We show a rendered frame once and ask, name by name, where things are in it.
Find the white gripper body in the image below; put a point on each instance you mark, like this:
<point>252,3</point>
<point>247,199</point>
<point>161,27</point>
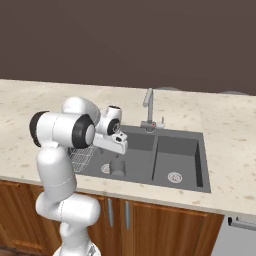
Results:
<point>110,144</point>

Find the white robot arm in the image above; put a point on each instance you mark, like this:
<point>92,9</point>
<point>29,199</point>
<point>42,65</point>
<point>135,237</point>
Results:
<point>55,173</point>

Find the dark grey double sink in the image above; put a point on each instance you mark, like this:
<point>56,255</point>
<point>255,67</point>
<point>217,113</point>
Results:
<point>140,166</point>

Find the grey cup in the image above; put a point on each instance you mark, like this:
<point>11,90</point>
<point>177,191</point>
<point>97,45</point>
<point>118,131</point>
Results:
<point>117,165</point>

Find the grey metal tap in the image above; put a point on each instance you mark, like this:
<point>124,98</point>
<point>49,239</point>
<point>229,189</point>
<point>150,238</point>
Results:
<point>149,106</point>

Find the grey dishwasher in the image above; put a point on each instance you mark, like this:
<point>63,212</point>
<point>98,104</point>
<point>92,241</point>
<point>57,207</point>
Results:
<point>233,241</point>

